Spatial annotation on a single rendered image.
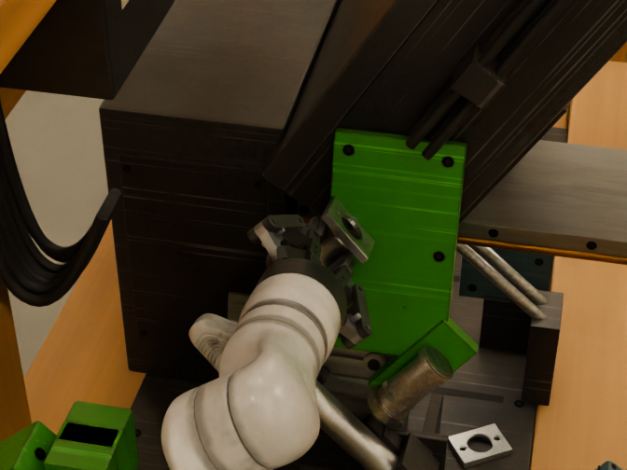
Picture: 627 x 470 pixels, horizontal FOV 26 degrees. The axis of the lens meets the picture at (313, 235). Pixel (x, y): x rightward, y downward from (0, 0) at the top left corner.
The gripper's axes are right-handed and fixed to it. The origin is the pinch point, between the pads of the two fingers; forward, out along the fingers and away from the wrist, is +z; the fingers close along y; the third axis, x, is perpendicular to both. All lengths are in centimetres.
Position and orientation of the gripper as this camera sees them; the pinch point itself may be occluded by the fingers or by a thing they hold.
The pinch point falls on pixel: (327, 248)
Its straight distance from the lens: 118.7
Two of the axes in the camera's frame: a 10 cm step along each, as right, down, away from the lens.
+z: 2.0, -3.7, 9.1
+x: -7.4, 5.6, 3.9
